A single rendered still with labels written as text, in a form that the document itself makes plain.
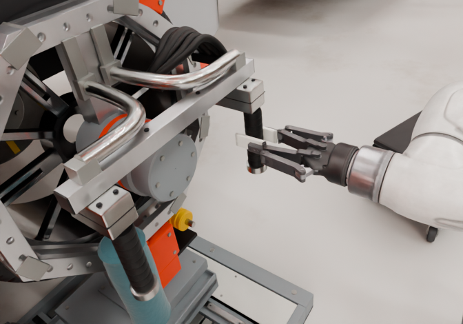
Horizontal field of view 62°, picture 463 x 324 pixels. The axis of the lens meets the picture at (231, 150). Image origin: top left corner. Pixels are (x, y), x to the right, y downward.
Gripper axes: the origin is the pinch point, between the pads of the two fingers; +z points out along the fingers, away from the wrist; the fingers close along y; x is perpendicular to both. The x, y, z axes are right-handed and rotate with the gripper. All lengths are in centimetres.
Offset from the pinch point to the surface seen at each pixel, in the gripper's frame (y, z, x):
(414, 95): 178, 1, -83
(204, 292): -4, 23, -68
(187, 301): -10, 26, -68
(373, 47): 239, 47, -83
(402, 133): 85, -12, -49
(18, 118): -18, 61, -2
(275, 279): 16, 7, -75
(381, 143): 76, -7, -50
